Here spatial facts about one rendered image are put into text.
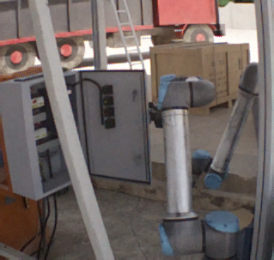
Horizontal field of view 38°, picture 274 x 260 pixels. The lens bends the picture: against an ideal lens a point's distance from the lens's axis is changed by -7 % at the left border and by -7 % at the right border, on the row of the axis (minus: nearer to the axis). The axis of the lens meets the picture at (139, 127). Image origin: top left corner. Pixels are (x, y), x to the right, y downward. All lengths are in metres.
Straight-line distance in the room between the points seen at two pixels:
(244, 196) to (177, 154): 1.54
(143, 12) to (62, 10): 2.18
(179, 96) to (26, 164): 0.84
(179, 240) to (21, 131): 0.93
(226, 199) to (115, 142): 1.28
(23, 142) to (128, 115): 0.55
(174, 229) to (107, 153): 0.75
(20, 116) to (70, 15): 8.61
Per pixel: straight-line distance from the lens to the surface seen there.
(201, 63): 4.83
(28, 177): 2.14
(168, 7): 11.57
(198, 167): 2.32
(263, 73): 1.58
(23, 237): 2.86
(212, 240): 1.74
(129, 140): 2.21
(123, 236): 3.08
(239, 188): 3.22
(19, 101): 2.04
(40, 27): 1.67
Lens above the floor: 1.50
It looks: 15 degrees down
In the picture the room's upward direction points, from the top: 4 degrees counter-clockwise
